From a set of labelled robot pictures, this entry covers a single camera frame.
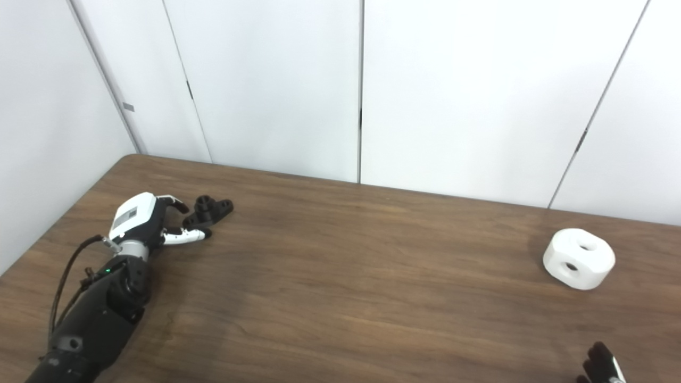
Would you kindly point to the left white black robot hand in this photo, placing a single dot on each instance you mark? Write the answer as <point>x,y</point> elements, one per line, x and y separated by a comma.
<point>133,215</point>

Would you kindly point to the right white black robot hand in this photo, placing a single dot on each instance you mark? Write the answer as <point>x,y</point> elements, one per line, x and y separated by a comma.
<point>601,364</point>

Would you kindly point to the black flanged holder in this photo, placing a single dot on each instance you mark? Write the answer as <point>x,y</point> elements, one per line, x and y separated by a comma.
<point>208,210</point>

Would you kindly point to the round white piece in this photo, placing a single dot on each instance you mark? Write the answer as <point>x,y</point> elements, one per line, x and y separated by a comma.
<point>577,260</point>

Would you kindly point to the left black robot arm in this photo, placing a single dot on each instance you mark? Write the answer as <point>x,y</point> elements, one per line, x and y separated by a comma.
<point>101,314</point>

